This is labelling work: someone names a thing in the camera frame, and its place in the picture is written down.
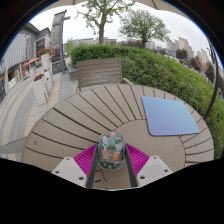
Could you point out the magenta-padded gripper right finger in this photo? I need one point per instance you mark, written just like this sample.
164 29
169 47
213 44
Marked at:
151 168

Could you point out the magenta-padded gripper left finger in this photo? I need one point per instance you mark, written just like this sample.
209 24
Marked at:
71 170

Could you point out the blue mouse pad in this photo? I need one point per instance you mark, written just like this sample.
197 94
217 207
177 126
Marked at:
168 116

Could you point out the short white flower planter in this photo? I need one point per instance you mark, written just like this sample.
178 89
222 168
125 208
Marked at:
40 90

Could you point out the brown slatted chair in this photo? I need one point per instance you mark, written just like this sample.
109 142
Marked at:
98 71

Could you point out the dark curved parasol pole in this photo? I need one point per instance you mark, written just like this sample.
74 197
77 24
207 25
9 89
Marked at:
215 83

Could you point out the tall white flower planter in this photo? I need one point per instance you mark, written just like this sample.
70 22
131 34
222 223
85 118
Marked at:
45 61

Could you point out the grey storefront building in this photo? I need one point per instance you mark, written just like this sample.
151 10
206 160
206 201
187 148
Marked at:
20 56

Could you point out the distant apartment buildings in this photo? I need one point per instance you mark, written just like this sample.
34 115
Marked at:
182 44

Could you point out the grey sign pillar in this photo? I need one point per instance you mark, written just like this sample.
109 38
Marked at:
57 40

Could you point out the round dense-crowned tree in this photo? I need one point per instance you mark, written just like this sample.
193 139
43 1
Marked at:
143 26

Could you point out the thin-crowned tree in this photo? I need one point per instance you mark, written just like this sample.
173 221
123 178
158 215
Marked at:
101 23

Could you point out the beige parasol canopy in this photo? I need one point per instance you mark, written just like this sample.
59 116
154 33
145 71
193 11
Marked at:
156 4

